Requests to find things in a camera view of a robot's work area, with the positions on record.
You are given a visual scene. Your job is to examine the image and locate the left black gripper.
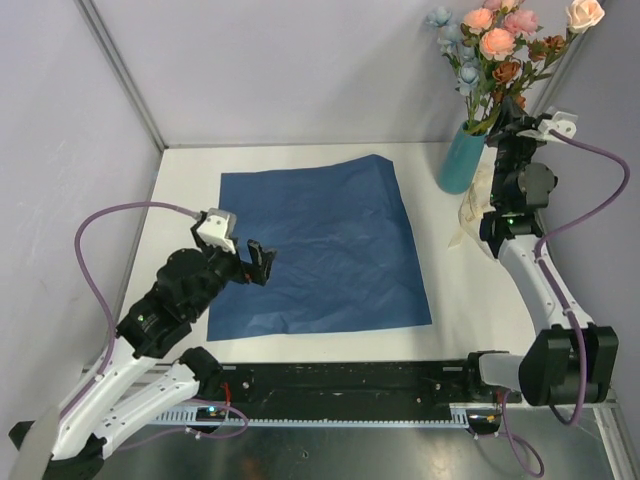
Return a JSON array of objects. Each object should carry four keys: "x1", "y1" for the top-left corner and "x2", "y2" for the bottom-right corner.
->
[{"x1": 187, "y1": 224, "x2": 275, "y2": 319}]

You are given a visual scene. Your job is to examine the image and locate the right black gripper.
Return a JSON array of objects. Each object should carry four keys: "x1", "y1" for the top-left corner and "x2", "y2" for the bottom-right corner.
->
[{"x1": 483, "y1": 97, "x2": 548, "y2": 206}]

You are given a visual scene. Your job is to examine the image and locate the cream printed ribbon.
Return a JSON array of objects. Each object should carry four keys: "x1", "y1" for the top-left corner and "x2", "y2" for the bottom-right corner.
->
[{"x1": 448, "y1": 164, "x2": 494, "y2": 258}]

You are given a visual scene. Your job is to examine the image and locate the blue wrapping paper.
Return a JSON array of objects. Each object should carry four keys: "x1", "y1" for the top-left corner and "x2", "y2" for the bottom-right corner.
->
[{"x1": 206, "y1": 155, "x2": 432, "y2": 341}]

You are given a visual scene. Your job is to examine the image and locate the brown flower stem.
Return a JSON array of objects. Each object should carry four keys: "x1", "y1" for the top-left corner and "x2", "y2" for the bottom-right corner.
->
[{"x1": 470, "y1": 33, "x2": 574, "y2": 135}]

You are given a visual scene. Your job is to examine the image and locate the blue flower stem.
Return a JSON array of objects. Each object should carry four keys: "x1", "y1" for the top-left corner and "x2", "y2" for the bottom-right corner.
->
[{"x1": 426, "y1": 7, "x2": 481, "y2": 128}]

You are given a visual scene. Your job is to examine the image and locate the peach rose stem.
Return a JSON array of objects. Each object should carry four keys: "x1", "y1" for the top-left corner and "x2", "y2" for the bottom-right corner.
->
[{"x1": 459, "y1": 5, "x2": 519, "y2": 132}]

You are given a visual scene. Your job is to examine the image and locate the single cream rosebud stem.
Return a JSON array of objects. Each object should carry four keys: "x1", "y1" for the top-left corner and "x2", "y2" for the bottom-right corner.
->
[{"x1": 467, "y1": 0, "x2": 606, "y2": 136}]

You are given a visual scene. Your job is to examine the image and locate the pink flower stem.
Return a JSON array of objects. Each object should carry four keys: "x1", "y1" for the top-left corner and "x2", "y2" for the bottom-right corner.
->
[{"x1": 482, "y1": 1, "x2": 540, "y2": 47}]

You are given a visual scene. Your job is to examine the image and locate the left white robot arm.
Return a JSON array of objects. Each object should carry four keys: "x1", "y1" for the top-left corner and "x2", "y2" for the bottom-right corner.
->
[{"x1": 9, "y1": 238, "x2": 276, "y2": 479}]

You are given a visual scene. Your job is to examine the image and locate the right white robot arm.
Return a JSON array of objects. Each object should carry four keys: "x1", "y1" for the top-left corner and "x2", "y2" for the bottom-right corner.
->
[{"x1": 461, "y1": 98, "x2": 619, "y2": 409}]

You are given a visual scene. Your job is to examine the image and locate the teal conical vase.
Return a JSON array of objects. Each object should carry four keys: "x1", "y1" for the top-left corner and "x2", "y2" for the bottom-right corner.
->
[{"x1": 437, "y1": 122, "x2": 486, "y2": 195}]

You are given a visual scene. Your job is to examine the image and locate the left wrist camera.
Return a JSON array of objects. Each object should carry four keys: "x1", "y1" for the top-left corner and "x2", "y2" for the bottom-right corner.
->
[{"x1": 191, "y1": 208, "x2": 237, "y2": 254}]

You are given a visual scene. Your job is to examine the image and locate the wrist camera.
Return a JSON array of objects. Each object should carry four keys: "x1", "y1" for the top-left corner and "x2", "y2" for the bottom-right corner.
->
[
  {"x1": 534, "y1": 107, "x2": 578, "y2": 142},
  {"x1": 191, "y1": 208, "x2": 237, "y2": 254}
]

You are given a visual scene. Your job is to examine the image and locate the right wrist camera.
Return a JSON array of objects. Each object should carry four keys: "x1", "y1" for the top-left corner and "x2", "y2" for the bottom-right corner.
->
[{"x1": 534, "y1": 107, "x2": 578, "y2": 142}]

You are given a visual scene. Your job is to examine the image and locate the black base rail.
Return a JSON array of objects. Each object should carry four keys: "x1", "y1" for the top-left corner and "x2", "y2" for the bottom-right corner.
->
[{"x1": 191, "y1": 360, "x2": 504, "y2": 428}]

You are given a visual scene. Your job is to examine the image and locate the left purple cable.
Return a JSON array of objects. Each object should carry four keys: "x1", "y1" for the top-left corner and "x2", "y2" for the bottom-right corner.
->
[{"x1": 54, "y1": 201, "x2": 209, "y2": 431}]

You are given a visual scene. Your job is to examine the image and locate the aluminium frame rails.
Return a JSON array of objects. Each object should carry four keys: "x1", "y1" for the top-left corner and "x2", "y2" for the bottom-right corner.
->
[{"x1": 74, "y1": 1, "x2": 630, "y2": 479}]

